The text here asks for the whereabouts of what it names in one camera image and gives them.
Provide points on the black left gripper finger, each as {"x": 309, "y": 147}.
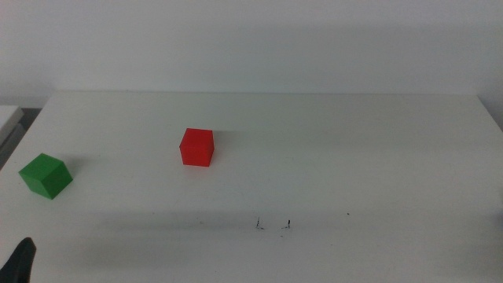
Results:
{"x": 17, "y": 265}

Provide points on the green cube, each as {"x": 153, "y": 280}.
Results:
{"x": 44, "y": 177}

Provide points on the red cube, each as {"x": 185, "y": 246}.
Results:
{"x": 196, "y": 148}

